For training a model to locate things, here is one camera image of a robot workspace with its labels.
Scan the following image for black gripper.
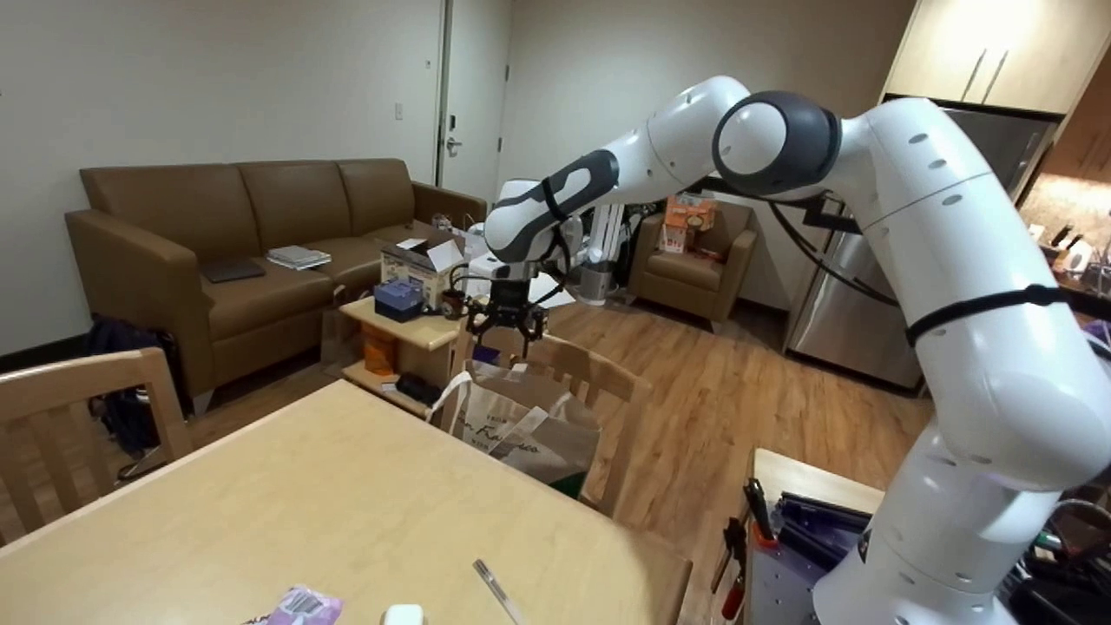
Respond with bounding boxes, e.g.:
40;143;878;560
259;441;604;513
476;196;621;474
473;273;549;349

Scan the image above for clear plastic bag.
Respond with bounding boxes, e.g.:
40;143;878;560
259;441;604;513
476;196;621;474
430;332;608;498

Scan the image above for small wooden side table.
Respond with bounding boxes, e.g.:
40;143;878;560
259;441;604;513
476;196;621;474
337;290;473;420

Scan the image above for black shelf item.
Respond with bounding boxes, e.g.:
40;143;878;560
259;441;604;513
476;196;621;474
392;369;451;410

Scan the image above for dark blue small box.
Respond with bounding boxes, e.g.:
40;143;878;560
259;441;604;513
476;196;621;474
371;273;435;327

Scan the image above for open cardboard box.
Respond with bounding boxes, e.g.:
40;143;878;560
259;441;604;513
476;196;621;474
379;234;469;314

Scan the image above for curved back wooden chair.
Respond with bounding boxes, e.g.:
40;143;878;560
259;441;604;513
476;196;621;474
505;331;656;520

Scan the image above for orange shelf item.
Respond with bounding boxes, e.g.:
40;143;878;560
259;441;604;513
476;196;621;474
356;327;406;377

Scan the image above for brown leather armchair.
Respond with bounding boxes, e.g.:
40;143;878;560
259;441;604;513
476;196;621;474
623;199;762;331

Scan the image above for orange printed package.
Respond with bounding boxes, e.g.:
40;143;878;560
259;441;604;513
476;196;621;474
656;192;720;259

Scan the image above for white paper stack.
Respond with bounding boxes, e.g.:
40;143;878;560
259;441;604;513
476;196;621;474
263;243;337;277

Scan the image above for white room door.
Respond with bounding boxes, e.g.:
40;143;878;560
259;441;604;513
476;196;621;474
435;0;514;208

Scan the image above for clear white pen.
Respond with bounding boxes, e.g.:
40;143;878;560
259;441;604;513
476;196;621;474
469;555;527;625

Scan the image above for dark flat laptop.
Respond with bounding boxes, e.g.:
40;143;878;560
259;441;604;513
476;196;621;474
199;255;271;288

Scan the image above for brown leather sofa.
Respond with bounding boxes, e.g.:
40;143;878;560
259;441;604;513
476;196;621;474
63;157;488;410

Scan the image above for black orange bar clamp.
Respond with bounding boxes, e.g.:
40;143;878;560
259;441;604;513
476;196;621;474
739;473;780;555
719;513;753;625

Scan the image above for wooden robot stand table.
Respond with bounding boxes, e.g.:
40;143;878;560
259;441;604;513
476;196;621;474
746;446;891;625

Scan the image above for stainless steel refrigerator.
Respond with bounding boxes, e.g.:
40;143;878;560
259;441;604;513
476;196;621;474
780;98;1068;397

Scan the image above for purple foil packet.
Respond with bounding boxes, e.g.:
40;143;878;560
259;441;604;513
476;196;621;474
243;580;346;625

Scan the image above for grey perforated mounting plate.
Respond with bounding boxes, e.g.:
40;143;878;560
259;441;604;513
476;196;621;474
744;543;865;625

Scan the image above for navy blue backpack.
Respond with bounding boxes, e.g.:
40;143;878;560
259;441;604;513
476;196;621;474
82;315;178;469

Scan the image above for slatted wooden dining chair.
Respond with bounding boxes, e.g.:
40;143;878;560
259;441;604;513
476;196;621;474
0;342;194;549

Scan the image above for beige upper kitchen cabinets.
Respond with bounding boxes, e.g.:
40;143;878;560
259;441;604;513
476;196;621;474
880;0;1111;118

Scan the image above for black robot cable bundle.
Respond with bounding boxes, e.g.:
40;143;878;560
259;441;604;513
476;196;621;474
443;196;908;349

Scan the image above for black metal bracket bar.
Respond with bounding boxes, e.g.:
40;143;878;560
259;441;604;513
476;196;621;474
773;488;876;572

